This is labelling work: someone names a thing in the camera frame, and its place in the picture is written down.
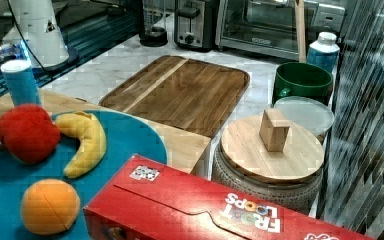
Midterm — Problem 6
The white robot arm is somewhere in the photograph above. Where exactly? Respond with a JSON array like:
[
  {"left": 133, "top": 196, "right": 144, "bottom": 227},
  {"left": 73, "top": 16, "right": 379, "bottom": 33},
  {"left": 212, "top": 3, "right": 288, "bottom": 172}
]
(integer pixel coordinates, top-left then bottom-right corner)
[{"left": 3, "top": 0, "right": 79, "bottom": 71}]

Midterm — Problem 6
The dark wooden cutting board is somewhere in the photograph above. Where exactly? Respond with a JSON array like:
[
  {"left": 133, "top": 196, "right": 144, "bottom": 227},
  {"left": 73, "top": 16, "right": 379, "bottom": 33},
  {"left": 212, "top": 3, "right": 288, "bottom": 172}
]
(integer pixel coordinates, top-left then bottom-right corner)
[{"left": 100, "top": 55, "right": 250, "bottom": 138}]

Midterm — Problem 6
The round wooden lid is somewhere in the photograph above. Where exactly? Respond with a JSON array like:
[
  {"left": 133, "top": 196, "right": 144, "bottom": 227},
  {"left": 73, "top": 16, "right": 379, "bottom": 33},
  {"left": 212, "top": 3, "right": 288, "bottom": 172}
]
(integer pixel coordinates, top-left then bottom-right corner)
[{"left": 221, "top": 108, "right": 324, "bottom": 184}]

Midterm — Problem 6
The red Froot Loops box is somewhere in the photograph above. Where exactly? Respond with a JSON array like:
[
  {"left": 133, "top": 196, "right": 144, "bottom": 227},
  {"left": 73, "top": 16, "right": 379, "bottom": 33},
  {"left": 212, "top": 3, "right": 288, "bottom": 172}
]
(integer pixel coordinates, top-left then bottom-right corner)
[{"left": 84, "top": 155, "right": 374, "bottom": 240}]

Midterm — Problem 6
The black blender base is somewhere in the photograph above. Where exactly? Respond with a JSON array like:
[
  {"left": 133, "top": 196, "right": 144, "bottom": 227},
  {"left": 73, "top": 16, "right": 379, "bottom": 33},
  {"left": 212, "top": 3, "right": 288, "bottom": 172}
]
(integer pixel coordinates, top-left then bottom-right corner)
[{"left": 138, "top": 0, "right": 169, "bottom": 48}]

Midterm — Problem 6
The silver toaster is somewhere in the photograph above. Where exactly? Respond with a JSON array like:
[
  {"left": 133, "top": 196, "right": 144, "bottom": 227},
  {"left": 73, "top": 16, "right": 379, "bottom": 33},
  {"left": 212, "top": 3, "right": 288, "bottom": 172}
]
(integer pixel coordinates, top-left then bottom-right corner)
[{"left": 174, "top": 0, "right": 220, "bottom": 52}]

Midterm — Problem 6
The yellow plush banana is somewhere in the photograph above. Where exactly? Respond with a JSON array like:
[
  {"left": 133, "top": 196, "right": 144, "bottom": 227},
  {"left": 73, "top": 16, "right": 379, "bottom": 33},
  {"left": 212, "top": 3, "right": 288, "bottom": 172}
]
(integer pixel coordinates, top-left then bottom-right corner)
[{"left": 55, "top": 111, "right": 107, "bottom": 179}]

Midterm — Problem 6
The green mug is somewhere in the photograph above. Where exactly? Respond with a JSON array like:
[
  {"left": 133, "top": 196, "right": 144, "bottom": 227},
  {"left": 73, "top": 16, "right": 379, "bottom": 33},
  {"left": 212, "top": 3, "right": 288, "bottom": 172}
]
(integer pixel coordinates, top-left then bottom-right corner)
[{"left": 272, "top": 62, "right": 332, "bottom": 105}]

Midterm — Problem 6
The silver toaster oven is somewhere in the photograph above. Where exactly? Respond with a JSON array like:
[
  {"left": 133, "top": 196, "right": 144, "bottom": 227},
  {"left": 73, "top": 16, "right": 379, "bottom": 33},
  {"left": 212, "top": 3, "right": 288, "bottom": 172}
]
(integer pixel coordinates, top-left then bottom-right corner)
[{"left": 215, "top": 0, "right": 346, "bottom": 60}]

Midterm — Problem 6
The clear lidded container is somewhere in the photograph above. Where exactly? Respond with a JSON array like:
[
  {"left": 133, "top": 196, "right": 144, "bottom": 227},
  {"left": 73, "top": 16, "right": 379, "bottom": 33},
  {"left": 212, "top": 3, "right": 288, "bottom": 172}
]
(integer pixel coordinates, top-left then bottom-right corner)
[{"left": 274, "top": 96, "right": 334, "bottom": 143}]

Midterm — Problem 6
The woven grey basket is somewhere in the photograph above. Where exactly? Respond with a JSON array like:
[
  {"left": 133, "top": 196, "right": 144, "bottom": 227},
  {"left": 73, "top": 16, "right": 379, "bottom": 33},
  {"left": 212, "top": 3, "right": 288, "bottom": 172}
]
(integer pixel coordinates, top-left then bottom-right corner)
[{"left": 211, "top": 144, "right": 322, "bottom": 215}]

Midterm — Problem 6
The blue bottle white cap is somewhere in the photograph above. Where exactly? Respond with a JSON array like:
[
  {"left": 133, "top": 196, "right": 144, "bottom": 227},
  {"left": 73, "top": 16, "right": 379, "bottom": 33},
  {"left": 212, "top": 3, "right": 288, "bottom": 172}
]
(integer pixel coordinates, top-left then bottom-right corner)
[{"left": 307, "top": 32, "right": 340, "bottom": 73}]

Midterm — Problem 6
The wooden stick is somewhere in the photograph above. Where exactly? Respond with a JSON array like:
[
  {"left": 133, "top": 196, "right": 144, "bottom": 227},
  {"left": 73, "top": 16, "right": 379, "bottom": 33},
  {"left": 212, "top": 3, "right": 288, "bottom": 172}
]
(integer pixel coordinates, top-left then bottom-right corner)
[{"left": 294, "top": 0, "right": 306, "bottom": 63}]

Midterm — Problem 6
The red plush apple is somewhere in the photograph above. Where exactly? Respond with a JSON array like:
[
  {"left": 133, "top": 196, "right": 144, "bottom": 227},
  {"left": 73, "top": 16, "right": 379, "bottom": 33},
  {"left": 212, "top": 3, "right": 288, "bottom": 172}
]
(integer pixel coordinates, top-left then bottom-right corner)
[{"left": 0, "top": 104, "right": 61, "bottom": 165}]

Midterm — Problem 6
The orange plush fruit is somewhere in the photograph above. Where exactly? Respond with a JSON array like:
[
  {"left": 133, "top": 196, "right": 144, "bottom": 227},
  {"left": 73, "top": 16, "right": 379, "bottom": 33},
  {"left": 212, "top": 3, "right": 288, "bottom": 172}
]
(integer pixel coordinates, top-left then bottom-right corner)
[{"left": 20, "top": 179, "right": 80, "bottom": 235}]

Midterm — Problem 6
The blue cylindrical can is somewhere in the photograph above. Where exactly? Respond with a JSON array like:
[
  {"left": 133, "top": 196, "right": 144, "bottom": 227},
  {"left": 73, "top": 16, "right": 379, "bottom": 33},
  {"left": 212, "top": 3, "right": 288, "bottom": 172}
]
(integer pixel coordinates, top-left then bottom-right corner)
[{"left": 0, "top": 59, "right": 41, "bottom": 106}]

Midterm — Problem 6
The blue round plate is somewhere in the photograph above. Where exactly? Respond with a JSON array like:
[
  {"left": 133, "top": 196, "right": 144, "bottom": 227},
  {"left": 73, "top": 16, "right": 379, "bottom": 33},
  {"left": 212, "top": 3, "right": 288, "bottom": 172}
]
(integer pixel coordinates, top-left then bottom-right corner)
[{"left": 0, "top": 110, "right": 167, "bottom": 240}]

